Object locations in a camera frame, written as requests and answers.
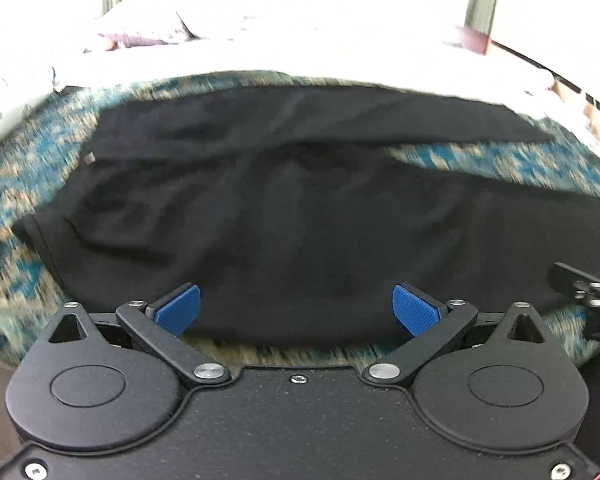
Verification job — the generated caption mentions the black pants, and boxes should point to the black pants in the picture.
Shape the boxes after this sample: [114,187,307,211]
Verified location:
[12,86,600,344]

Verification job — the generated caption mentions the teal gold patterned bedspread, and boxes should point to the teal gold patterned bedspread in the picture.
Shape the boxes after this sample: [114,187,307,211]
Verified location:
[0,72,600,368]

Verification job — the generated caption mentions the white bed sheet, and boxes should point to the white bed sheet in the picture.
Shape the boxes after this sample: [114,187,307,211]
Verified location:
[0,39,600,156]

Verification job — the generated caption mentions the grey floral pillow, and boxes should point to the grey floral pillow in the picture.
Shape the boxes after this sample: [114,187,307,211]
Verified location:
[82,14,197,53]

